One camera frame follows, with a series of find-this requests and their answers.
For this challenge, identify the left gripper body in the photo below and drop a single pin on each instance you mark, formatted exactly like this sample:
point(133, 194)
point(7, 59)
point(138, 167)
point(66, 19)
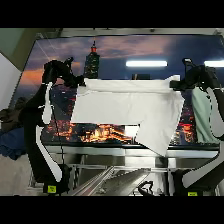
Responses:
point(77, 81)

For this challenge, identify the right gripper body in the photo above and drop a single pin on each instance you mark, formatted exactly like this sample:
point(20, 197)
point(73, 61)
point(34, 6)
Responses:
point(178, 84)

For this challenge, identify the white T-shirt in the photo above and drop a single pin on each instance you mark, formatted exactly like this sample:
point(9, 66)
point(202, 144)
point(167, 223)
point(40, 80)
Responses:
point(133, 106)

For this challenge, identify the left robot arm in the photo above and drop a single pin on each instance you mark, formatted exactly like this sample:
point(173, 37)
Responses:
point(33, 133)

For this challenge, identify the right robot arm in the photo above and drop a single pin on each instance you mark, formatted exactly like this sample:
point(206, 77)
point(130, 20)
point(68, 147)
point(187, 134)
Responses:
point(213, 106)

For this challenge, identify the green garment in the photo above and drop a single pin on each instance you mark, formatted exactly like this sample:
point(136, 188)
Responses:
point(200, 116)

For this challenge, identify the brown garment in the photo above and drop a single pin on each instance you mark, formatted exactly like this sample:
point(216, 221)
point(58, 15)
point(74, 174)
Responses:
point(11, 116)

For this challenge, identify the blue garment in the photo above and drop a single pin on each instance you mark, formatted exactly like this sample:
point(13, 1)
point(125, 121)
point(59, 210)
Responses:
point(11, 143)

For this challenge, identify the silver frame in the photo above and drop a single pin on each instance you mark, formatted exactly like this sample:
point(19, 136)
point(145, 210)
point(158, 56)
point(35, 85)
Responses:
point(100, 181)

